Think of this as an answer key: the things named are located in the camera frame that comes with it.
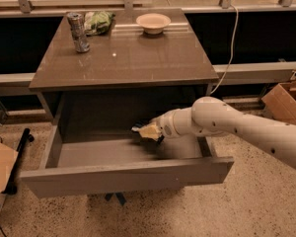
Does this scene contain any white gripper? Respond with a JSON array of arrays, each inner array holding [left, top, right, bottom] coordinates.
[[139, 111, 179, 141]]

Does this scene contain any blue rxbar blueberry packet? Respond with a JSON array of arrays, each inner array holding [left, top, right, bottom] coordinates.
[[131, 122, 147, 133]]

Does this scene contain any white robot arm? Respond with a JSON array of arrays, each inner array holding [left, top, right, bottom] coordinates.
[[132, 97, 296, 170]]

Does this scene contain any grey cabinet with glossy top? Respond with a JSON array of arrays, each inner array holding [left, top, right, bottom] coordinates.
[[30, 8, 218, 116]]

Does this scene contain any white paper bowl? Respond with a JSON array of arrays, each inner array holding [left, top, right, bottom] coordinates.
[[136, 13, 171, 35]]

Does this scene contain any green chip bag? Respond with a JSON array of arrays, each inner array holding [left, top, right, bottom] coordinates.
[[84, 11, 114, 36]]

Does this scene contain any silver metal can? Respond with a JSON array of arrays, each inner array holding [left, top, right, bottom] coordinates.
[[66, 12, 90, 53]]

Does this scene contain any brown cardboard box right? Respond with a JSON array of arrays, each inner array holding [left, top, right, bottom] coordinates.
[[262, 81, 296, 124]]

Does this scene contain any brown cardboard piece left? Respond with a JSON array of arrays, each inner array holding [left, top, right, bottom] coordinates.
[[0, 142, 18, 194]]

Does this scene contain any black pole stand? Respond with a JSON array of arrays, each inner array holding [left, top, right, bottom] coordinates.
[[3, 128, 35, 195]]

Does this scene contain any white power cable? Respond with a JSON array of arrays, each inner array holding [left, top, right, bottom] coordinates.
[[209, 4, 240, 96]]

